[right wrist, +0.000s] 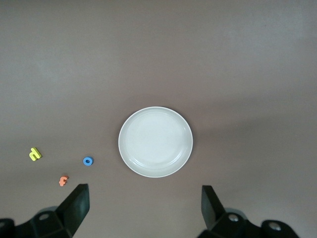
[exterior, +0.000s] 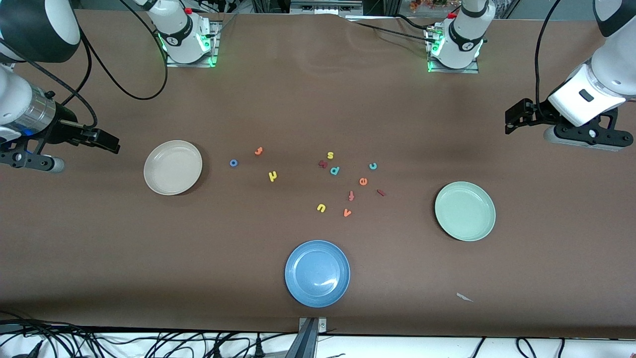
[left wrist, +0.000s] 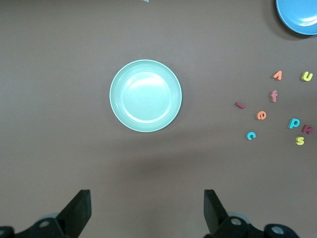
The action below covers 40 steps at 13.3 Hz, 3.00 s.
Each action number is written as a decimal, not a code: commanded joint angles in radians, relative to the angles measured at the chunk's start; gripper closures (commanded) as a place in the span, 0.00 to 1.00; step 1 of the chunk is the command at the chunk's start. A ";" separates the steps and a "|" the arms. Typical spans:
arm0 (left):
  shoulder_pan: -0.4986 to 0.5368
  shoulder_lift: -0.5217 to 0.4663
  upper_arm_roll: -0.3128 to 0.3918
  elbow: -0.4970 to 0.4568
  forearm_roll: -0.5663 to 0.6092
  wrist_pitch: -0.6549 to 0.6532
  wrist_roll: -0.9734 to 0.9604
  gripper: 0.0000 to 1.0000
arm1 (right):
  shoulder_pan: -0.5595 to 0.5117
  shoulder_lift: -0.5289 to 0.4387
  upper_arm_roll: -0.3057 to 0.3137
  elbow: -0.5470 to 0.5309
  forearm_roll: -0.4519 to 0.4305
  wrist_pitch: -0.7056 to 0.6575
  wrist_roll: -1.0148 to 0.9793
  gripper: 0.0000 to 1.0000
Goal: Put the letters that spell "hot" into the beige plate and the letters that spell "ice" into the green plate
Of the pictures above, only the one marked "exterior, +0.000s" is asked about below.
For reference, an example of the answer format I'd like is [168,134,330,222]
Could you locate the beige brown plate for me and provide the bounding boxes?
[144,140,203,196]

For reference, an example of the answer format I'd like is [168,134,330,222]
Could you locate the light green plate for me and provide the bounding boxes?
[435,181,496,242]

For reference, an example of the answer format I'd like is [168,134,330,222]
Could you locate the orange floral object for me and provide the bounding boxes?
[410,0,458,12]

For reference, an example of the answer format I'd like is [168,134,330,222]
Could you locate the brown table cover sheet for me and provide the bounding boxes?
[0,9,636,340]

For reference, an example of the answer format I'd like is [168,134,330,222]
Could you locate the grey metal device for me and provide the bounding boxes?
[291,0,363,14]

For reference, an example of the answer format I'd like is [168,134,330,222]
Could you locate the blue plate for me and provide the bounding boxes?
[285,240,351,308]

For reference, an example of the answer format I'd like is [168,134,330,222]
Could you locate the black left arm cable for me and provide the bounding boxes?
[534,0,562,117]

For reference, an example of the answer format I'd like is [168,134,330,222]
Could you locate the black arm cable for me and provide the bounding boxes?
[534,0,562,117]
[0,0,168,131]

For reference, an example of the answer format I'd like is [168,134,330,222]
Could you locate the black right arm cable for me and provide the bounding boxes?
[0,0,168,131]

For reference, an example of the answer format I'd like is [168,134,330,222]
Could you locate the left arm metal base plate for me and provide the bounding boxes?
[426,27,480,74]

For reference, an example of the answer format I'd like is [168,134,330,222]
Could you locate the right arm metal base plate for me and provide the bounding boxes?
[165,21,220,68]

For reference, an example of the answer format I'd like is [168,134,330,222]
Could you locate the short black table cable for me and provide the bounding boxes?
[395,14,430,33]

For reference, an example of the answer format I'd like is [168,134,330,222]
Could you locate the long black table cable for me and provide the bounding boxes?
[345,17,438,45]

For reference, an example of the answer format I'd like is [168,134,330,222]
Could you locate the black looped floor cable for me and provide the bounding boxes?
[516,337,540,358]

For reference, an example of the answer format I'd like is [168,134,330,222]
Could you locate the black camera pole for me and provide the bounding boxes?
[284,318,318,358]

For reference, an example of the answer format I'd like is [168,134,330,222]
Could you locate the silver metal bracket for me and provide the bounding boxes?
[298,317,327,333]

